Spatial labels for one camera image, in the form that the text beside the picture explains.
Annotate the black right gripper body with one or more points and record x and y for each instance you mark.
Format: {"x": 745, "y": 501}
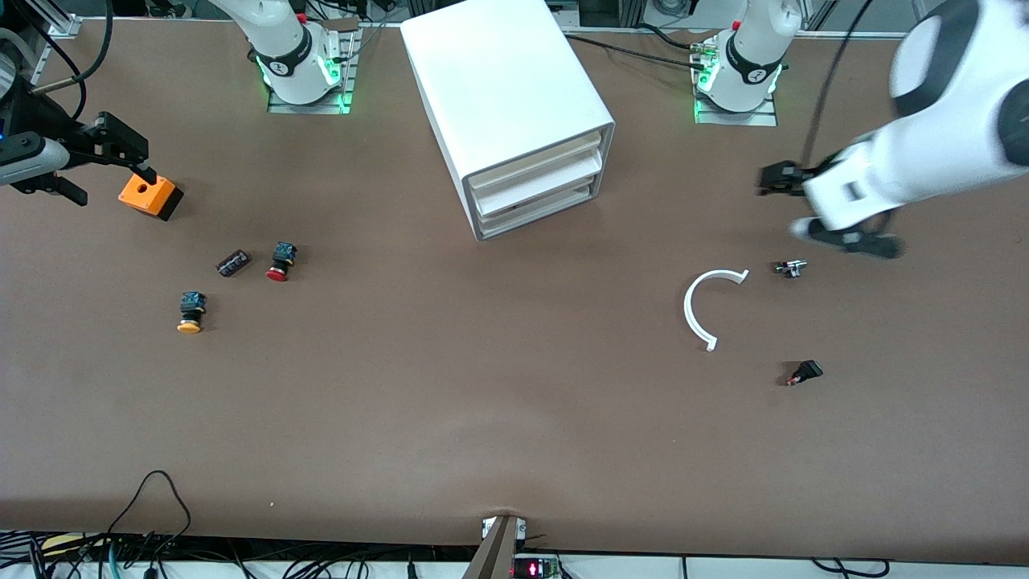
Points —
{"x": 50, "y": 129}

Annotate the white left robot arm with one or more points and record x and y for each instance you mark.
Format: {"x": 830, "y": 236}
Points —
{"x": 949, "y": 121}

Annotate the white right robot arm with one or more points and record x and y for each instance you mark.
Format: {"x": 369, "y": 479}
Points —
{"x": 289, "y": 48}

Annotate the yellow push button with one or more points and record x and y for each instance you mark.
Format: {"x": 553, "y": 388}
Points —
{"x": 191, "y": 310}

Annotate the red push button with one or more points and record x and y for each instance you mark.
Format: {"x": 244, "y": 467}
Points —
{"x": 281, "y": 259}

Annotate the white drawer cabinet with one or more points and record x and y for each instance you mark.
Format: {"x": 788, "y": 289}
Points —
{"x": 498, "y": 80}

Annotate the orange box with hole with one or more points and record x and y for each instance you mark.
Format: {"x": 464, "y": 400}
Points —
{"x": 145, "y": 195}

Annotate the small dark brown connector block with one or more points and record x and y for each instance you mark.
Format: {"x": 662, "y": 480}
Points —
{"x": 233, "y": 264}

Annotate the device with red display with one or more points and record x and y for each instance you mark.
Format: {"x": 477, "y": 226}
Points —
{"x": 534, "y": 569}

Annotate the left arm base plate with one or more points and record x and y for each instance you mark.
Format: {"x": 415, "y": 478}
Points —
{"x": 764, "y": 119}

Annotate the small silver metal switch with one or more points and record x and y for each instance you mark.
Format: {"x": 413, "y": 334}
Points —
{"x": 792, "y": 268}

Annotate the small black red-tipped switch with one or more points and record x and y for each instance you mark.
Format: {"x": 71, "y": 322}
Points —
{"x": 808, "y": 371}

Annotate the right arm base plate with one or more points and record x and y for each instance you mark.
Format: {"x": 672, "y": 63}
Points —
{"x": 321, "y": 103}

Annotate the brown wedge post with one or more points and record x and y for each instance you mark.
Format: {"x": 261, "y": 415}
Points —
{"x": 492, "y": 555}

